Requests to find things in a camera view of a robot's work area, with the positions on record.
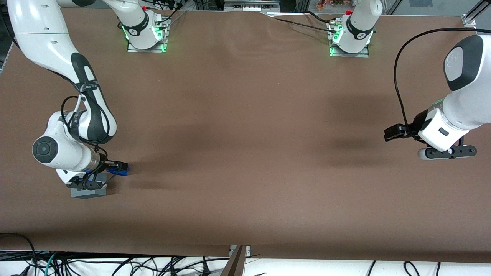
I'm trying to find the gray square base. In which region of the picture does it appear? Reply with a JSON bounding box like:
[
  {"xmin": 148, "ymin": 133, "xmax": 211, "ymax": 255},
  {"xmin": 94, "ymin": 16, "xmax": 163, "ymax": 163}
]
[{"xmin": 71, "ymin": 172, "xmax": 109, "ymax": 199}]

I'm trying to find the black left wrist camera cable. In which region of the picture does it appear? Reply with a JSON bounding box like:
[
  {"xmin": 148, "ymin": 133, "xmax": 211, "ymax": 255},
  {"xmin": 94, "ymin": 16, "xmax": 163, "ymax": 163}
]
[{"xmin": 393, "ymin": 28, "xmax": 491, "ymax": 135}]

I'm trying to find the teal cable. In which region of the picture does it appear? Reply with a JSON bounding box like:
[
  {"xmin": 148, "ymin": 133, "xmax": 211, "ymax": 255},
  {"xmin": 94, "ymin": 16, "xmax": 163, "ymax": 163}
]
[{"xmin": 36, "ymin": 251, "xmax": 59, "ymax": 276}]

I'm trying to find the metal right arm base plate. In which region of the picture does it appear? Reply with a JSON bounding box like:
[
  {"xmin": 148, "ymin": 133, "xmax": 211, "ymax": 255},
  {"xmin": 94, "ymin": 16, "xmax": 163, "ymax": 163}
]
[{"xmin": 127, "ymin": 15, "xmax": 170, "ymax": 53}]

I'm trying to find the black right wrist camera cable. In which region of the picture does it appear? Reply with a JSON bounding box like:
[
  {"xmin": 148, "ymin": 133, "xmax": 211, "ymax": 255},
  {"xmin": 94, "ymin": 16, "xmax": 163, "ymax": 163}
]
[{"xmin": 61, "ymin": 82, "xmax": 112, "ymax": 161}]

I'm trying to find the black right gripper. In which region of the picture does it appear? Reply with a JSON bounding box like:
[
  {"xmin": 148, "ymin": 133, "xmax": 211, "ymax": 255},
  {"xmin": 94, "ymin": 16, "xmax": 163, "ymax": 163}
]
[{"xmin": 93, "ymin": 155, "xmax": 129, "ymax": 180}]

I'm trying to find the grey metal post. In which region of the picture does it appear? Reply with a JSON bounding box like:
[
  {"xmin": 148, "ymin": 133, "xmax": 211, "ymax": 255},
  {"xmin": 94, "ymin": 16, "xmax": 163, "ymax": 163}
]
[{"xmin": 220, "ymin": 246, "xmax": 246, "ymax": 276}]

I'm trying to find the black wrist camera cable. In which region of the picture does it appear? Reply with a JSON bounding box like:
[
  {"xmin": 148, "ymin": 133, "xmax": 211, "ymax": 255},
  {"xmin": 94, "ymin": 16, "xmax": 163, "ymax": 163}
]
[
  {"xmin": 393, "ymin": 28, "xmax": 491, "ymax": 135},
  {"xmin": 61, "ymin": 82, "xmax": 112, "ymax": 161}
]

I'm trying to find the white power strip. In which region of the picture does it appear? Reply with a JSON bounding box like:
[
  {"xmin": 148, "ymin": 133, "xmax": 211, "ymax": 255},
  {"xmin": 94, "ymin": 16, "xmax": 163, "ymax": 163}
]
[{"xmin": 224, "ymin": 0, "xmax": 281, "ymax": 12}]

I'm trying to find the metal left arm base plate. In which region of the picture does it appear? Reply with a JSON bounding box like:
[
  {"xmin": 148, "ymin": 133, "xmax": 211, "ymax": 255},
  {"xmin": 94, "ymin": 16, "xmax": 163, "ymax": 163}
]
[{"xmin": 329, "ymin": 21, "xmax": 370, "ymax": 58}]

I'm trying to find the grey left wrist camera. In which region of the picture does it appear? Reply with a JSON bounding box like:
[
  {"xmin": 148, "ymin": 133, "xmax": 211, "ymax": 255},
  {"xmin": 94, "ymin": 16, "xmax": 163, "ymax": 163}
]
[{"xmin": 417, "ymin": 145, "xmax": 477, "ymax": 161}]

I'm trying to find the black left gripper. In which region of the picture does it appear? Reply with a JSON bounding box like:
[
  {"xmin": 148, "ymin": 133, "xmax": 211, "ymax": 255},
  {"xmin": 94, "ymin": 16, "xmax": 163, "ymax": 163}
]
[{"xmin": 384, "ymin": 110, "xmax": 430, "ymax": 142}]

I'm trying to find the long black base cable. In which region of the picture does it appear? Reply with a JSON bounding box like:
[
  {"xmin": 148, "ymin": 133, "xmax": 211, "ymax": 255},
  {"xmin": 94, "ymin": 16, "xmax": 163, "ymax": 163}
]
[{"xmin": 261, "ymin": 11, "xmax": 339, "ymax": 34}]

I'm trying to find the brown table cover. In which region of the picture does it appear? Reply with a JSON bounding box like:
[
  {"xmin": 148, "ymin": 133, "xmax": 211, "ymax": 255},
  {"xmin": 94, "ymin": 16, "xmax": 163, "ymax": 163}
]
[{"xmin": 0, "ymin": 7, "xmax": 491, "ymax": 264}]

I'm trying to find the aluminium frame profile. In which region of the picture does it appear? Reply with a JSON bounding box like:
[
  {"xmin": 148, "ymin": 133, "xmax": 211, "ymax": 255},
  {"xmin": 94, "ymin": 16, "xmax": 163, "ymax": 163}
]
[{"xmin": 462, "ymin": 0, "xmax": 491, "ymax": 28}]

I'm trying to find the black looping floor cable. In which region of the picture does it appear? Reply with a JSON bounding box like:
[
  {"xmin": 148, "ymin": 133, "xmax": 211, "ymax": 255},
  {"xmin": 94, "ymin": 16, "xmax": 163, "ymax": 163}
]
[{"xmin": 0, "ymin": 232, "xmax": 38, "ymax": 276}]

